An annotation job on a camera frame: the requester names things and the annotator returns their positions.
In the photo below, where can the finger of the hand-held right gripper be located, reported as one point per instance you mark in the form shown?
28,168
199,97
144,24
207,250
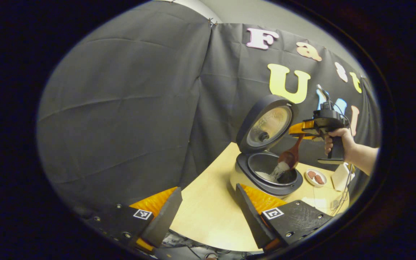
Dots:
300,128

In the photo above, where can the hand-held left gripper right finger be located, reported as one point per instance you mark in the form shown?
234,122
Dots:
253,220

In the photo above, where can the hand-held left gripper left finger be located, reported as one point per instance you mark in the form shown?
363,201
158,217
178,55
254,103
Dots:
164,220

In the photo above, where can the brown wooden spoon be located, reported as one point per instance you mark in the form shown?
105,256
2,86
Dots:
289,159

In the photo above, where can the white rice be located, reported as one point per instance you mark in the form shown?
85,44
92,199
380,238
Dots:
278,171

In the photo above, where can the dark grey rice cooker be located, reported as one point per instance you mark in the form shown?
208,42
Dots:
251,122

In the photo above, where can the red-brown meat piece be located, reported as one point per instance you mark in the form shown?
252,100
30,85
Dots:
319,179
312,174

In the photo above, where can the white toaster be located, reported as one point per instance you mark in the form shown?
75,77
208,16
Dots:
339,177

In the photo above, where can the white round plate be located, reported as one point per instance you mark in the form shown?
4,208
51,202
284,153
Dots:
318,185

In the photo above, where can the black backdrop cloth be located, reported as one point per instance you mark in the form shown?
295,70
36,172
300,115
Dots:
121,108

